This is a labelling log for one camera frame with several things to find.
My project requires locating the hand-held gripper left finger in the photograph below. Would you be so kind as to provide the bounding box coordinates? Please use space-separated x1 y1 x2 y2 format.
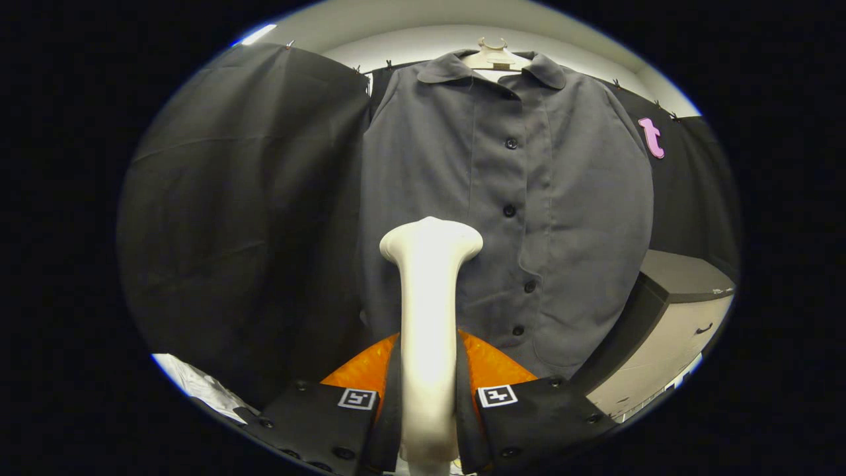
241 334 403 476

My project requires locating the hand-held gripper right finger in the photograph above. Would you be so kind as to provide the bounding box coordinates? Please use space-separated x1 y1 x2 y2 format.
457 331 619 475

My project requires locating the white garment steamer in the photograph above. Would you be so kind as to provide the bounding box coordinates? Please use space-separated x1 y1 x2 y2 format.
379 216 484 475

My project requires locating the grey button-up shirt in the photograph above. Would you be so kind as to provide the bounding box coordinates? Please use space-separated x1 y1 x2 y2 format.
357 50 655 381

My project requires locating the cream garment hanger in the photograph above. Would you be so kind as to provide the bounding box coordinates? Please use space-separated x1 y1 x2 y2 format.
461 38 531 72

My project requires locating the white crumpled plastic sheet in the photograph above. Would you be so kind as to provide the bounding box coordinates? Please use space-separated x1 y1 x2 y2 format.
152 354 255 424

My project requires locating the grey-topped beige cabinet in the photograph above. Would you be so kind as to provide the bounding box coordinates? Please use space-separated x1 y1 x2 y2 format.
572 249 736 418

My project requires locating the black backdrop cloth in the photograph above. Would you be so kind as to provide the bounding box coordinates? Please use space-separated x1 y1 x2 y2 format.
118 43 740 407

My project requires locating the narrow ceiling light strip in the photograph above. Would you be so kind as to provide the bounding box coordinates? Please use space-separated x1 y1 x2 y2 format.
231 24 278 47

